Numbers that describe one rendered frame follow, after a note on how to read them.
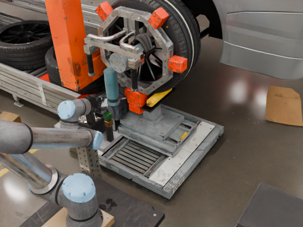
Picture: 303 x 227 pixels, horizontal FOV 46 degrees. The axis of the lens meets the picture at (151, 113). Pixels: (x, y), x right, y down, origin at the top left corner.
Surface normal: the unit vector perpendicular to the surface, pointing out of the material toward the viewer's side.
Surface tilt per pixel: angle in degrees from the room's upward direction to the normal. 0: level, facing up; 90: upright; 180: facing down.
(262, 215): 0
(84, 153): 90
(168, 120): 0
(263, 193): 0
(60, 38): 90
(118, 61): 90
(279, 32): 90
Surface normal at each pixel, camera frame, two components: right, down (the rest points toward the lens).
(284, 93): -0.06, -0.67
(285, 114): 0.00, -0.81
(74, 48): 0.83, 0.32
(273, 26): -0.56, 0.50
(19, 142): 0.61, 0.25
